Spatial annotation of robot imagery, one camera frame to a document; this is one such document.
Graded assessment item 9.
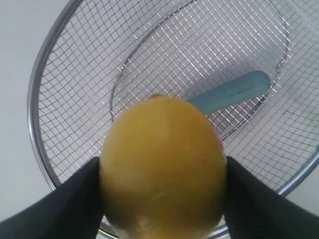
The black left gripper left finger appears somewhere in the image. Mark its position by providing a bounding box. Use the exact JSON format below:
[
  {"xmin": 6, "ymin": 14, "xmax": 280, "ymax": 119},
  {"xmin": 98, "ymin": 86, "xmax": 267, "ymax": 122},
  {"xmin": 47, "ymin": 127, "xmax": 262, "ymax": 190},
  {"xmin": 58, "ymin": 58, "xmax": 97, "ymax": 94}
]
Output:
[{"xmin": 0, "ymin": 157, "xmax": 103, "ymax": 239}]

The yellow lemon with sticker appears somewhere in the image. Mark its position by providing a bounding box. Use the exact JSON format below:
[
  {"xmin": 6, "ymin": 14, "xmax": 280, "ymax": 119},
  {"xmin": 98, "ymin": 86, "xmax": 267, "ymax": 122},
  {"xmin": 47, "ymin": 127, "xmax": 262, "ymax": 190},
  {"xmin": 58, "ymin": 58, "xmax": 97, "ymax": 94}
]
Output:
[{"xmin": 100, "ymin": 95, "xmax": 226, "ymax": 239}]

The oval wire mesh basket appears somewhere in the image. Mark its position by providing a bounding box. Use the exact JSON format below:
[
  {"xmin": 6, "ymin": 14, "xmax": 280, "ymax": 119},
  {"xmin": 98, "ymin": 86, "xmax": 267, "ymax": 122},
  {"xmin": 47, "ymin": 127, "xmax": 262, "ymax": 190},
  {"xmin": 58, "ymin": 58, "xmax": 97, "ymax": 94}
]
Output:
[{"xmin": 27, "ymin": 0, "xmax": 319, "ymax": 196}]

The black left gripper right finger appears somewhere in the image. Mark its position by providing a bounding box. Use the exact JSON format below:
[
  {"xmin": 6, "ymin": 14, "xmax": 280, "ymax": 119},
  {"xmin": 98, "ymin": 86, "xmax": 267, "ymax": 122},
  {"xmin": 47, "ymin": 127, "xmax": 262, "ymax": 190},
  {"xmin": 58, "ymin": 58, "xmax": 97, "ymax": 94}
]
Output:
[{"xmin": 224, "ymin": 156, "xmax": 319, "ymax": 239}]

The teal handled peeler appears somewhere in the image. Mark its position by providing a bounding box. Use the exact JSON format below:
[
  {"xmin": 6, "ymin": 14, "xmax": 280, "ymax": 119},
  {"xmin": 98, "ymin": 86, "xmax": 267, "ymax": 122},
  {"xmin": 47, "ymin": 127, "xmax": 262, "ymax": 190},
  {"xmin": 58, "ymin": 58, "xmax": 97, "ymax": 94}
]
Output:
[{"xmin": 187, "ymin": 71, "xmax": 271, "ymax": 116}]

